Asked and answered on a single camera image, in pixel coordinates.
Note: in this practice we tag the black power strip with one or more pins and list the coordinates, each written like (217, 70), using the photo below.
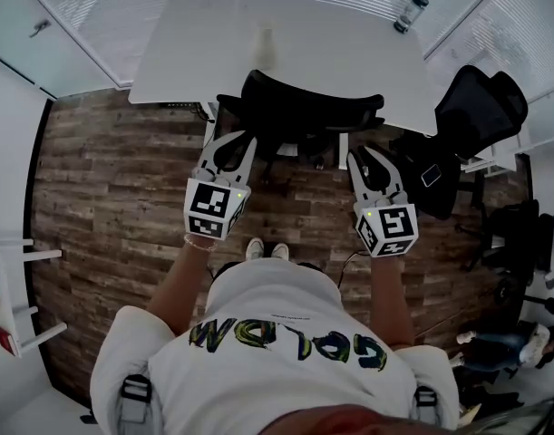
(179, 104)

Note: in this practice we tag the black swivel office chair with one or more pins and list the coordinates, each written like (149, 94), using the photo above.
(517, 238)

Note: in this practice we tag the black tripod stand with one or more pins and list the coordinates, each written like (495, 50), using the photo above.
(539, 299)

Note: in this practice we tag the person's right forearm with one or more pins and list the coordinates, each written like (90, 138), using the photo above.
(390, 302)

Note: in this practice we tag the small white side table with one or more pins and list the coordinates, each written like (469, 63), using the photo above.
(0, 288)

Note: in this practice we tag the white desk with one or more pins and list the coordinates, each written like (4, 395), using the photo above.
(326, 48)

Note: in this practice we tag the person's white shoe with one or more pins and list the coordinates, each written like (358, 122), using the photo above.
(255, 248)
(280, 252)

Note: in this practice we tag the person's left forearm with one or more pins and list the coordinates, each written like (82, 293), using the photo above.
(181, 283)

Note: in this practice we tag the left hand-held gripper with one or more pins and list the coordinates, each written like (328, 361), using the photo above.
(208, 206)

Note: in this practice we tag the person's right white shoe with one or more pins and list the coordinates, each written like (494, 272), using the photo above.
(280, 252)

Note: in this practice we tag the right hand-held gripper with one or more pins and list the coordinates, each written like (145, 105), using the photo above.
(390, 227)

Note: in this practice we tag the smartphone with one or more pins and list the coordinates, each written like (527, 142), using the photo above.
(431, 175)

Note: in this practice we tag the clear bottle with dark cap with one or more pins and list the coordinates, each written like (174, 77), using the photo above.
(410, 12)

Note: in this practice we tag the frosted glass door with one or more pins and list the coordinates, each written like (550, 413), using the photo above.
(13, 16)

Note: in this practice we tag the person's white printed t-shirt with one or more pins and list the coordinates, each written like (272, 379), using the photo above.
(267, 370)

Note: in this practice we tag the black mesh headrest chair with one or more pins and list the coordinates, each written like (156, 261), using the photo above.
(476, 107)

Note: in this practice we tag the person's left white shoe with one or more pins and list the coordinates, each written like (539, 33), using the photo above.
(255, 248)

